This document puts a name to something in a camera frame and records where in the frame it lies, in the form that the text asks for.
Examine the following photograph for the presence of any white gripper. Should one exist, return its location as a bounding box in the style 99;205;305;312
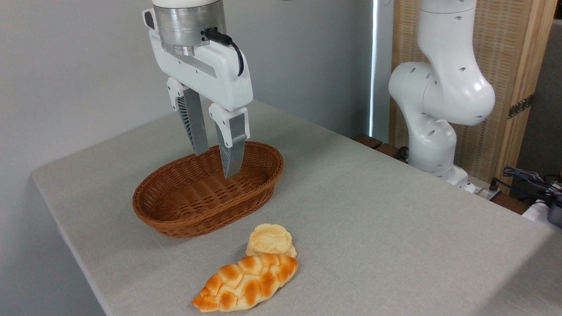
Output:
143;8;254;179

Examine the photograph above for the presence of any braided golden bread loaf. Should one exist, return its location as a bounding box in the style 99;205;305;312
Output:
191;253;299;313

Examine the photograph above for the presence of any brown woven wicker basket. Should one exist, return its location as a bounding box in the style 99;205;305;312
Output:
133;141;284;239

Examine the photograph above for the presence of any round pale bread bun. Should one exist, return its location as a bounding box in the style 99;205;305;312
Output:
245;223;298;259

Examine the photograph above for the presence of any grey tablecloth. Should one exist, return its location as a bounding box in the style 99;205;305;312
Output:
32;100;562;316

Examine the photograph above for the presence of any wooden rattan folding screen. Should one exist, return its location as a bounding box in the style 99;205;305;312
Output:
389;0;558;194

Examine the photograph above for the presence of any metal screen hinge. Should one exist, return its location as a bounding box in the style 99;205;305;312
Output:
508;93;535;119

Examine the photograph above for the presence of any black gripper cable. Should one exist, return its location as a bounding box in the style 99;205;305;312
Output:
204;28;245;76

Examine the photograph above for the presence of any dark blue cable bundle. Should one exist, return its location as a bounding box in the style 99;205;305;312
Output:
503;166;562;203

